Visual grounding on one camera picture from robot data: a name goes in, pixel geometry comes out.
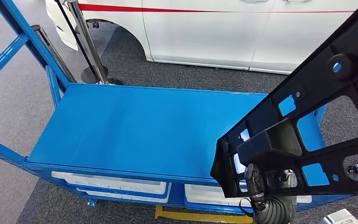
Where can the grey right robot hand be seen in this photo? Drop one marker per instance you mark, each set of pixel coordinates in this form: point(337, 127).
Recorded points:
point(274, 210)

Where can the black plastic plate frame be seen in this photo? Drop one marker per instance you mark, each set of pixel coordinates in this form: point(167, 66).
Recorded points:
point(352, 37)

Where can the blue metal shelf rack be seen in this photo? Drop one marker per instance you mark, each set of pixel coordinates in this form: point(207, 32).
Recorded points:
point(120, 123)

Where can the white car with red stripe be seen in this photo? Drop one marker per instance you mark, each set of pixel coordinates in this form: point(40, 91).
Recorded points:
point(213, 34)

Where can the black barrier belt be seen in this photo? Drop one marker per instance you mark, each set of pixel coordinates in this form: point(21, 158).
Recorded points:
point(75, 40)

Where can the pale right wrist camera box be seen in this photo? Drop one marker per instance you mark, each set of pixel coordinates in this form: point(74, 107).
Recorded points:
point(339, 216)

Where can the chrome stanchion post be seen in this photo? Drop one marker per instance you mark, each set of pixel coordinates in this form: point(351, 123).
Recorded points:
point(86, 40)

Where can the black-capped stanchion post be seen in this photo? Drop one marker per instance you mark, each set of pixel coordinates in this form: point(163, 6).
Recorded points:
point(53, 54)

